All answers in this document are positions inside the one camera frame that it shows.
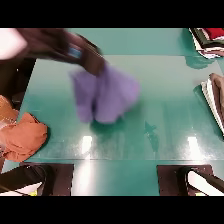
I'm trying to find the person's forearm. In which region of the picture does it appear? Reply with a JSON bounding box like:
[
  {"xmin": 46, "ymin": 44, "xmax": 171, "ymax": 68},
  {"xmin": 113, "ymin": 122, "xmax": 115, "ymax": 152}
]
[{"xmin": 14, "ymin": 28, "xmax": 88, "ymax": 68}]

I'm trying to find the brown garment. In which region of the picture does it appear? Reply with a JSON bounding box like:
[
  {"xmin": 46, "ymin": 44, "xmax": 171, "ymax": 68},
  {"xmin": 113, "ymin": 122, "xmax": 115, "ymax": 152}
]
[{"xmin": 208, "ymin": 72, "xmax": 224, "ymax": 125}]

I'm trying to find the purple T-shirt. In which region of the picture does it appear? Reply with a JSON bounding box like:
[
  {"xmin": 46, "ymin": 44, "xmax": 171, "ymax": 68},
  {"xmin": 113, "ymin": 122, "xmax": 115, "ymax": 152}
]
[{"xmin": 68, "ymin": 63, "xmax": 142, "ymax": 125}]

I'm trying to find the red garment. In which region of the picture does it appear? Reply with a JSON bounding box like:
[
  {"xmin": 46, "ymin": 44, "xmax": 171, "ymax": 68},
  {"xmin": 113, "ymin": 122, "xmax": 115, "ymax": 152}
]
[{"xmin": 203, "ymin": 28, "xmax": 224, "ymax": 41}]

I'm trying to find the tan garment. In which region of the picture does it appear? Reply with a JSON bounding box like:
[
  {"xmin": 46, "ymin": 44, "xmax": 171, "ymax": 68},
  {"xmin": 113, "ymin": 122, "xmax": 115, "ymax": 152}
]
[{"xmin": 0, "ymin": 94, "xmax": 20, "ymax": 125}]

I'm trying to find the white garment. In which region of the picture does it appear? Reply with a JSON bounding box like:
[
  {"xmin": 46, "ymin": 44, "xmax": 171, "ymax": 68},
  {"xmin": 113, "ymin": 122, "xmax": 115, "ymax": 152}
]
[{"xmin": 200, "ymin": 78, "xmax": 224, "ymax": 136}]

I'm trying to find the stack of folded clothes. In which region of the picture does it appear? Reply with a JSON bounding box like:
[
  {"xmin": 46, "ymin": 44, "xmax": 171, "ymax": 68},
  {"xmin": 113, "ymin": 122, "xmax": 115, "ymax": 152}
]
[{"xmin": 196, "ymin": 41, "xmax": 224, "ymax": 60}]

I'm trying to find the orange garment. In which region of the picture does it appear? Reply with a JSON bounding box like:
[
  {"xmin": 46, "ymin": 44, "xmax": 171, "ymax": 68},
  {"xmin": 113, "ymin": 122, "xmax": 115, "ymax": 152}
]
[{"xmin": 0, "ymin": 111, "xmax": 49, "ymax": 164}]

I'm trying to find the dark green garment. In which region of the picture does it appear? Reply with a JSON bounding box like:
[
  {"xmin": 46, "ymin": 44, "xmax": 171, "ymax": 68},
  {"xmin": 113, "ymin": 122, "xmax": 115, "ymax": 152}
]
[{"xmin": 190, "ymin": 28, "xmax": 224, "ymax": 48}]

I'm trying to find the person's hand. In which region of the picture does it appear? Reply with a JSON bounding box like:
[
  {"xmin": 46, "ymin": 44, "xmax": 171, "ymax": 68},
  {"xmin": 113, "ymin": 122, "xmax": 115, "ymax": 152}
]
[{"xmin": 82, "ymin": 46, "xmax": 108, "ymax": 78}]

